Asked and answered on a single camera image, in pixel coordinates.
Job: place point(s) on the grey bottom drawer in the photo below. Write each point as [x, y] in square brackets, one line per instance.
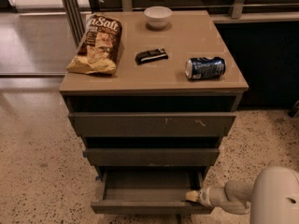
[157, 192]

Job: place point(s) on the grey top drawer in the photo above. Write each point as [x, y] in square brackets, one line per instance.
[150, 124]

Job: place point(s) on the grey middle drawer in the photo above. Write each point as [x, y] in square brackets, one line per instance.
[149, 157]

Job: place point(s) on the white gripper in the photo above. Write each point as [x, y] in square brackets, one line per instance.
[206, 196]

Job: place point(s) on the black snack bar wrapper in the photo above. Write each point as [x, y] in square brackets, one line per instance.
[150, 56]

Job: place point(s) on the blue soda can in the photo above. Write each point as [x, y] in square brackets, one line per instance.
[204, 68]

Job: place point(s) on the grey drawer cabinet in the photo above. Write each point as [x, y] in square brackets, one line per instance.
[159, 86]

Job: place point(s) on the grey drawer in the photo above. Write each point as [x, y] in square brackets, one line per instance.
[157, 192]
[149, 157]
[150, 124]

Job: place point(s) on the metal railing frame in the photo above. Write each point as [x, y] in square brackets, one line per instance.
[235, 18]

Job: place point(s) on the sea salt chips bag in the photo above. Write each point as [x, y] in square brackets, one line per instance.
[99, 47]

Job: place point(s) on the white ceramic bowl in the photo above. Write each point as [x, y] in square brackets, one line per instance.
[157, 17]

